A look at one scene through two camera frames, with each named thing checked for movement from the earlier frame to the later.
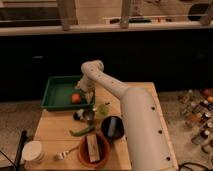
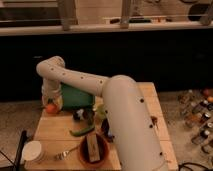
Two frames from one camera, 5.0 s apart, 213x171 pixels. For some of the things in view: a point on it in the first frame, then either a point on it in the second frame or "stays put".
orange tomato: x=76 y=98 -> x=51 y=108
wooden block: x=93 y=148 stays put
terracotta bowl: x=94 y=150 stays put
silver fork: x=63 y=154 stays put
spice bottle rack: x=196 y=107 stays put
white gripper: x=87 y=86 -> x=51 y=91
